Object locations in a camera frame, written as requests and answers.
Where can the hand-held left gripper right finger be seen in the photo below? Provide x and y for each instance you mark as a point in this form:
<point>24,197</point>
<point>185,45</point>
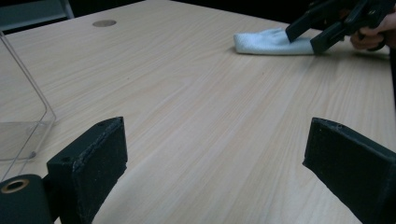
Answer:
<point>351,168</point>

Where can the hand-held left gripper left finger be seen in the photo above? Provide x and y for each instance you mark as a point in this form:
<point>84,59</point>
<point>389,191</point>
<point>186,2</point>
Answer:
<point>93,161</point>

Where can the light blue cloth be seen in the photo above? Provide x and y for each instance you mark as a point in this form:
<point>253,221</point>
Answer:
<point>264,42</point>

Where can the clear plastic organizer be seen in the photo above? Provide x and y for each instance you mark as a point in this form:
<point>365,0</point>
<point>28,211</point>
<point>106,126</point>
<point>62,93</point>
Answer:
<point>18,140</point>

